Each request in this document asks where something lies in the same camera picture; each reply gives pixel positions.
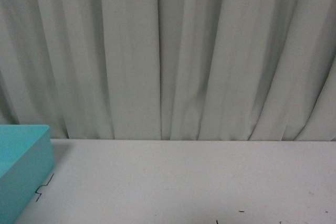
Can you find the grey pleated curtain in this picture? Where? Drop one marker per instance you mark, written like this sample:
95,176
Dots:
246,70

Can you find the turquoise plastic storage box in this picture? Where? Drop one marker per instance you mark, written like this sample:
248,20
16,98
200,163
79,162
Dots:
26,160

